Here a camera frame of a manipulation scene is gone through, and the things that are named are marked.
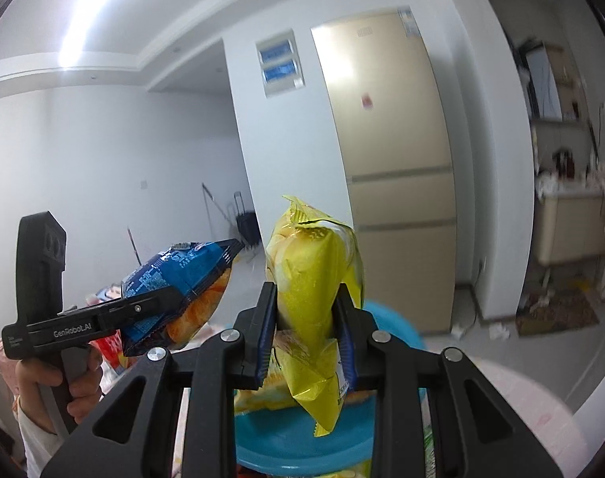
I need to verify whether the dark red container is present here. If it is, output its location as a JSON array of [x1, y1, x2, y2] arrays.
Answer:
[[556, 148, 576, 178]]

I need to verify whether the wall electrical panel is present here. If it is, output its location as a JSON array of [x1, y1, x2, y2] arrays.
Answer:
[[256, 30, 304, 98]]

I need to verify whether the red snack packet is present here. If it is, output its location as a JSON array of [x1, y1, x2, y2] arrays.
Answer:
[[90, 333, 134, 384]]

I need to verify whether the black shopping trolley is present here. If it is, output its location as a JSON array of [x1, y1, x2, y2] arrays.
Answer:
[[230, 190, 261, 254]]

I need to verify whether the pink printed tablecloth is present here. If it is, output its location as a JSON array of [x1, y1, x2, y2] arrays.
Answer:
[[422, 353, 598, 478]]

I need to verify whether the person's left hand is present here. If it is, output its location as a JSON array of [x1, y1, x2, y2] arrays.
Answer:
[[14, 357, 105, 431]]

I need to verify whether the person's left forearm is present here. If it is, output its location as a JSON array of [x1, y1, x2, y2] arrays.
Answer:
[[18, 406, 86, 478]]

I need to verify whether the blue and orange snack packet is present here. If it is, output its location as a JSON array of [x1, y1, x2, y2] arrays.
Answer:
[[119, 239, 244, 358]]

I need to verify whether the blue plastic basin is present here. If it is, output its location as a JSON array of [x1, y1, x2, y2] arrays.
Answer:
[[233, 299, 429, 478]]

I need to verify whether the yellow red-print snack packet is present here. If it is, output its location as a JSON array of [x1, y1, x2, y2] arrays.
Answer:
[[233, 331, 378, 414]]

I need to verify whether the brown floor mat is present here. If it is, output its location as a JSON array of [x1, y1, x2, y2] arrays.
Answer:
[[516, 288, 601, 335]]

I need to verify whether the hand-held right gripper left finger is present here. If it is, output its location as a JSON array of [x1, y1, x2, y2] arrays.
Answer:
[[40, 281, 278, 478]]

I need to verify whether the grey-handled mop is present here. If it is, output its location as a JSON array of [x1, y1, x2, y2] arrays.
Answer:
[[201, 182, 236, 247]]

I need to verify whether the beige vanity cabinet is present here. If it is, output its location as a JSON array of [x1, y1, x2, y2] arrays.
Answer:
[[536, 186, 605, 266]]

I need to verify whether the ceiling light strip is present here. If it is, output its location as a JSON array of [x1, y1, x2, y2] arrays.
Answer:
[[58, 0, 151, 68]]

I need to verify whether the wall shelf cabinet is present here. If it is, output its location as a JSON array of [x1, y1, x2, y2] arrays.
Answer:
[[522, 40, 583, 121]]

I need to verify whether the yellow chips snack packet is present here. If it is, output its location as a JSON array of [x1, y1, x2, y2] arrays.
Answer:
[[265, 195, 365, 438]]

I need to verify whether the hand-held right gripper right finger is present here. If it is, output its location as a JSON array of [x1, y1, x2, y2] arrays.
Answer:
[[331, 283, 565, 478]]

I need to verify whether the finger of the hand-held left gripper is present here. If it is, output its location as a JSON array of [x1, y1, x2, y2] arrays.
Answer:
[[96, 286, 185, 333]]

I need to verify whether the gold refrigerator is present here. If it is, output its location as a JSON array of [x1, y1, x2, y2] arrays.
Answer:
[[310, 7, 458, 334]]

